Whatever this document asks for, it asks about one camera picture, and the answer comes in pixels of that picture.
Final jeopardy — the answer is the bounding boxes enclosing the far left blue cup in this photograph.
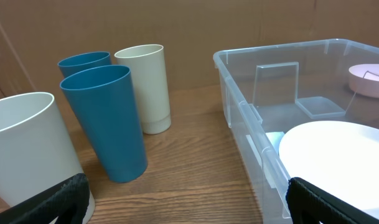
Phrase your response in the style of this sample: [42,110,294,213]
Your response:
[57,51,111,78]

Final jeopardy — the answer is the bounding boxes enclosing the near blue cup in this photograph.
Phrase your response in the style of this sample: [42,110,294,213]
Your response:
[60,65,147,183]

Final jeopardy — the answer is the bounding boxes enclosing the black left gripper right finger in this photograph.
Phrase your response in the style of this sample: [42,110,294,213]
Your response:
[286,177,379,224]

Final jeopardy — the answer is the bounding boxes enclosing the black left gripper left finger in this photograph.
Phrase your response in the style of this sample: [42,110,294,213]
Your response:
[0,173,90,224]

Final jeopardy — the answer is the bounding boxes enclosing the beige cup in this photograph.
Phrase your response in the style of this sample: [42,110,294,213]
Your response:
[115,44,171,134]
[0,92,83,223]

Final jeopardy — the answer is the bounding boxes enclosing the pink plate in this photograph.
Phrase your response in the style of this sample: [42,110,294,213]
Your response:
[279,121,379,219]

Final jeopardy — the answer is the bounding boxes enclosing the pink bowl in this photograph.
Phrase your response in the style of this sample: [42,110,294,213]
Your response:
[349,63,379,98]

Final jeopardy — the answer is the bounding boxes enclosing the blue cup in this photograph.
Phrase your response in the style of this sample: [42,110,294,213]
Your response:
[60,65,147,183]
[57,51,111,78]

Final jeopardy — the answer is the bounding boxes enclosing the clear plastic storage bin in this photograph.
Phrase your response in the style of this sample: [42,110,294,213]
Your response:
[213,39,379,223]

